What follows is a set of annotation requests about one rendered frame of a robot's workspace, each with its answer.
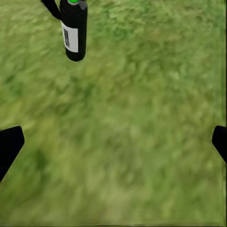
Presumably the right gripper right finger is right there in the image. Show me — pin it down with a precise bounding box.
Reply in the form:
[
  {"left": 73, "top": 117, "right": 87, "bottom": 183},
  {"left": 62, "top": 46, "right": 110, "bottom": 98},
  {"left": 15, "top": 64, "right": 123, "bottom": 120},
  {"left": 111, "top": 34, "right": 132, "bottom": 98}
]
[{"left": 212, "top": 126, "right": 227, "bottom": 164}]

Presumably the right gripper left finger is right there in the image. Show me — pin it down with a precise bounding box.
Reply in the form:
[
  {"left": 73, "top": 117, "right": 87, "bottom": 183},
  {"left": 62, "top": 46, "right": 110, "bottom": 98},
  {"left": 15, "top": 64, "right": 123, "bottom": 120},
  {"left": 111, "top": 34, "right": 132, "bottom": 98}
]
[{"left": 0, "top": 126, "right": 25, "bottom": 183}]

